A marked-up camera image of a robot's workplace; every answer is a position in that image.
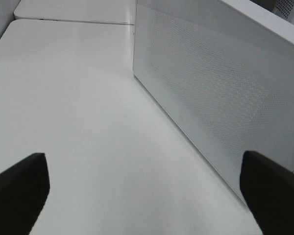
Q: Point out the white microwave oven body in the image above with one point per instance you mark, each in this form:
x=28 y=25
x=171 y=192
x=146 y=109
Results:
x=284 y=14

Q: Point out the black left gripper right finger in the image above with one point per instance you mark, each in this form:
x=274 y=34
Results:
x=268 y=190

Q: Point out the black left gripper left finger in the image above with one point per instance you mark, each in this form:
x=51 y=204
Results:
x=24 y=188

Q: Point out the white adjacent table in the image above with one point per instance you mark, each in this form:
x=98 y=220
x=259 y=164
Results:
x=84 y=11

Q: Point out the white microwave door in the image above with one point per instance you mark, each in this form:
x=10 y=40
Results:
x=223 y=70

